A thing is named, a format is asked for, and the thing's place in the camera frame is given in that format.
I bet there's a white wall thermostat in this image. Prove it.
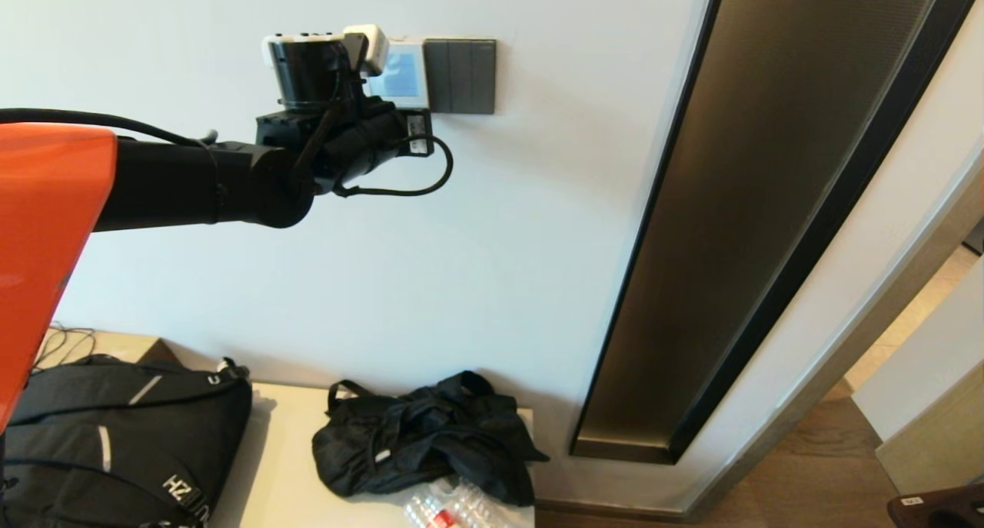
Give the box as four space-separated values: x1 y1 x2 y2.
364 38 428 111

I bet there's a grey triple wall switch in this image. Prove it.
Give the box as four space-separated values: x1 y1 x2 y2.
423 38 497 115

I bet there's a clear bottle pack red label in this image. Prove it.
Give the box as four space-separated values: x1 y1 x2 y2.
405 478 516 528

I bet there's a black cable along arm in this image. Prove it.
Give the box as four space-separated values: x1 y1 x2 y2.
0 109 220 148

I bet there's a grey-brown door frame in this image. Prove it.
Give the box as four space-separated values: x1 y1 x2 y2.
684 140 984 517

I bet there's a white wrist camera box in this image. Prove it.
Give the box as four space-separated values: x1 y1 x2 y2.
344 25 389 77

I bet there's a black backpack with white print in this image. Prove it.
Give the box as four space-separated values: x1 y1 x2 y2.
0 355 253 528

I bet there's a light wooden desk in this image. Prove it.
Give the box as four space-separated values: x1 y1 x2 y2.
35 327 181 367

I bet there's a white low cabinet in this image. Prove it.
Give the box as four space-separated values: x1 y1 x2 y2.
208 384 537 528

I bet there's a beige wooden door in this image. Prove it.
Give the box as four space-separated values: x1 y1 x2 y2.
852 257 984 496

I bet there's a dark object with white label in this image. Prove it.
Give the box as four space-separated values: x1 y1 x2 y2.
887 484 984 528

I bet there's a black looped gripper cable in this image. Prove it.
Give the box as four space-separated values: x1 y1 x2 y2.
332 134 454 199

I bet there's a thin black tangled cable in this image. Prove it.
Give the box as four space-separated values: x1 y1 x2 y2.
35 324 97 371

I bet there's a crumpled black fabric bag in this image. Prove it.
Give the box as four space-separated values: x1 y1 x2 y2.
312 371 550 508

